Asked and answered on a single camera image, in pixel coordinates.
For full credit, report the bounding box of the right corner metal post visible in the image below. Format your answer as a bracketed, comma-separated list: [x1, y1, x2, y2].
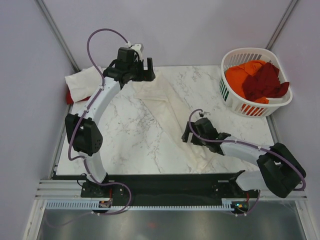
[265, 0, 300, 51]

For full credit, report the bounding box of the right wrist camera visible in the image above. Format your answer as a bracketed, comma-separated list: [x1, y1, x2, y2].
[194, 112, 218, 140]

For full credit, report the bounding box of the folded red t shirt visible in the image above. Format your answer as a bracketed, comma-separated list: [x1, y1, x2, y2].
[65, 87, 74, 105]

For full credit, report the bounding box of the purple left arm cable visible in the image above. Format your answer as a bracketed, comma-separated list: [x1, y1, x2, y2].
[67, 28, 133, 216]

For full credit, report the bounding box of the cream white t shirt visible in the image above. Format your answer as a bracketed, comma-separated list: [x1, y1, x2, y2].
[132, 73, 232, 173]

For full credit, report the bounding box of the aluminium frame rail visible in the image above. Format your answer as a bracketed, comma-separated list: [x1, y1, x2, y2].
[35, 179, 308, 201]

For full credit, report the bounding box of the white slotted cable duct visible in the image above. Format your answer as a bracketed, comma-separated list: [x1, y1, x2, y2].
[45, 199, 249, 211]

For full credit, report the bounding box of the white plastic laundry basket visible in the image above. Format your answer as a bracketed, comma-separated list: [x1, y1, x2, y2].
[220, 47, 293, 118]

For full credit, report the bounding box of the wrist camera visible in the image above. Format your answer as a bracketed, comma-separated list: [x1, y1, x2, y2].
[194, 112, 218, 140]
[117, 43, 144, 65]

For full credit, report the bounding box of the orange t shirt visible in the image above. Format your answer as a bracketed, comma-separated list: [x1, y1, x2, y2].
[225, 60, 269, 104]

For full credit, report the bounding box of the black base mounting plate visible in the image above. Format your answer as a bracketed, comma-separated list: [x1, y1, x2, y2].
[81, 173, 258, 206]

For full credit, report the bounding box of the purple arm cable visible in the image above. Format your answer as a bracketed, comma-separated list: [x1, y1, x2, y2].
[67, 28, 133, 216]
[188, 108, 307, 218]

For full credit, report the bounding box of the green t shirt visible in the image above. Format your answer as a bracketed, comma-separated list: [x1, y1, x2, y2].
[219, 78, 229, 102]

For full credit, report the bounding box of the dark red t shirt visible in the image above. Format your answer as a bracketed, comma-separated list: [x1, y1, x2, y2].
[242, 62, 290, 102]

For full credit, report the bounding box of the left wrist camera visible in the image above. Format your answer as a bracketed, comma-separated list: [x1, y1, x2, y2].
[117, 43, 144, 65]

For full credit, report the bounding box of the corner metal post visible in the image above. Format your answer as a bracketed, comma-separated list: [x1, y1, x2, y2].
[34, 0, 81, 73]
[265, 0, 300, 51]

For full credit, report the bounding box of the left corner metal post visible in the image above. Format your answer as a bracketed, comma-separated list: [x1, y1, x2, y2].
[34, 0, 81, 73]

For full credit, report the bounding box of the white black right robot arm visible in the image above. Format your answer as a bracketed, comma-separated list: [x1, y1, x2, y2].
[181, 117, 306, 199]

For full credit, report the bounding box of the folded white t shirt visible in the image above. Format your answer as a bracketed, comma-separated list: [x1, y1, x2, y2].
[64, 66, 102, 103]

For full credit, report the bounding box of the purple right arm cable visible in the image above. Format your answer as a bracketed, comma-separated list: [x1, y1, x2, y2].
[188, 108, 307, 218]

